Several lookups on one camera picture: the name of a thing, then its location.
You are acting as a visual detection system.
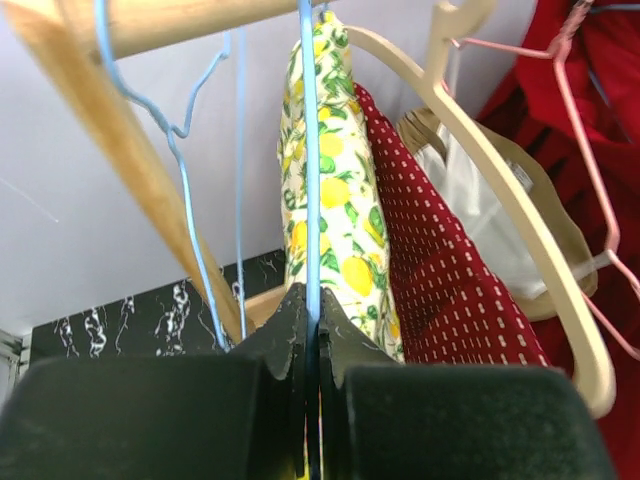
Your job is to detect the tan and white garment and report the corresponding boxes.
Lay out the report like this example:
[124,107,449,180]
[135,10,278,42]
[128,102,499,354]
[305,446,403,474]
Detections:
[396,107,606,321]

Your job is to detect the beige wooden hanger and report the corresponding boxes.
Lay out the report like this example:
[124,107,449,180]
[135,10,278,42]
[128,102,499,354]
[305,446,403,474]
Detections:
[347,0,616,418]

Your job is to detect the blue hanger of lemon skirt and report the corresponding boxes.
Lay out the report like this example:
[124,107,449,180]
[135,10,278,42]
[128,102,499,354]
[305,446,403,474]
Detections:
[297,0,321,479]

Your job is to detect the wooden clothes rack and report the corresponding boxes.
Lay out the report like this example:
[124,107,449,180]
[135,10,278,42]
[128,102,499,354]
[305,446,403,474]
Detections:
[1,1,298,334]

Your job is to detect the red dress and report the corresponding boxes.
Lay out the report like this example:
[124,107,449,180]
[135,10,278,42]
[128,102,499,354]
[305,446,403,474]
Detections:
[478,11,639,479]

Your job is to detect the pink wire hanger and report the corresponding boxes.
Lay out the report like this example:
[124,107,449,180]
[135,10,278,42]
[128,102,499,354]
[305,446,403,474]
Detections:
[449,0,640,361]

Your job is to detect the red polka dot garment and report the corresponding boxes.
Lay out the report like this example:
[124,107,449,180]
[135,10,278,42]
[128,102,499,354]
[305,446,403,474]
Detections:
[355,85,548,366]

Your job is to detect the light blue wire hanger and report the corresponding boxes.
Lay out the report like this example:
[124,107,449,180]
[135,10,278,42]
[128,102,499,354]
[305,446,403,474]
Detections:
[94,0,249,351]

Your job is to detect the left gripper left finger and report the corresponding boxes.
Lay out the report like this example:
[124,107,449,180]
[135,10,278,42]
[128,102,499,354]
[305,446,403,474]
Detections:
[1,284,307,479]

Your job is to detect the black marble mat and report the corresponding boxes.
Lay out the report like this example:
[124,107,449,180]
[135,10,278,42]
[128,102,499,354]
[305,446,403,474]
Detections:
[29,248,289,359]

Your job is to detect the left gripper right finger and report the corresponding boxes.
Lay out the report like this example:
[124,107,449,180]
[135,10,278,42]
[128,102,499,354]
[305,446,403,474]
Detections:
[319,290,616,479]

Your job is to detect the lemon print skirt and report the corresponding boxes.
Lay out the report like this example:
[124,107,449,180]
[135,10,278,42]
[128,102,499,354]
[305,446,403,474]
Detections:
[277,11,404,362]

